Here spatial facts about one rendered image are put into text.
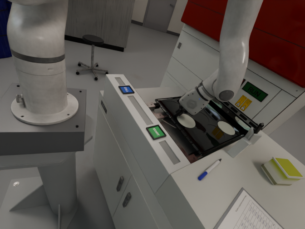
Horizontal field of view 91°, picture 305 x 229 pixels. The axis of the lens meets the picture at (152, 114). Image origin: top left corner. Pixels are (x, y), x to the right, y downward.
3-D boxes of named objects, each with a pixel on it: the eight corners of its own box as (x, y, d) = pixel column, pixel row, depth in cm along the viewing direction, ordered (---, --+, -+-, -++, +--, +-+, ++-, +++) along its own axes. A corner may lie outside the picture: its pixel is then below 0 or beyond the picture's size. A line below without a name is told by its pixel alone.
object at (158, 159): (119, 95, 87) (123, 73, 79) (174, 183, 57) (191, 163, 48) (102, 97, 82) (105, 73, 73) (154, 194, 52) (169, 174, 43)
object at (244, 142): (233, 146, 61) (258, 124, 52) (241, 154, 58) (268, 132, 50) (225, 151, 57) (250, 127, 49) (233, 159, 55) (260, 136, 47)
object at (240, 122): (194, 95, 110) (200, 84, 104) (244, 142, 86) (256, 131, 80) (192, 96, 109) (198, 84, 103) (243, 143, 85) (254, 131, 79)
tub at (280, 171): (273, 167, 59) (288, 157, 54) (287, 187, 53) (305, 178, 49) (258, 166, 56) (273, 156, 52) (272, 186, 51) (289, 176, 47)
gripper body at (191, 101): (195, 87, 61) (176, 102, 68) (212, 104, 62) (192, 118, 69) (198, 80, 67) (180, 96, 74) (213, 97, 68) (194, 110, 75)
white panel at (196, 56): (167, 73, 133) (187, 22, 108) (244, 145, 88) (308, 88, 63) (164, 73, 131) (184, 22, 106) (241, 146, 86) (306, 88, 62)
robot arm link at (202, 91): (199, 84, 60) (194, 89, 61) (215, 100, 60) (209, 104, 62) (202, 77, 66) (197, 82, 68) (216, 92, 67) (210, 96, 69)
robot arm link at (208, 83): (217, 101, 61) (214, 89, 67) (249, 79, 52) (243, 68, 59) (203, 89, 58) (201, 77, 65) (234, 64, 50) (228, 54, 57)
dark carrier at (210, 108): (199, 96, 101) (199, 95, 101) (241, 134, 82) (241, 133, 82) (158, 101, 82) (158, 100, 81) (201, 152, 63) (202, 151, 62)
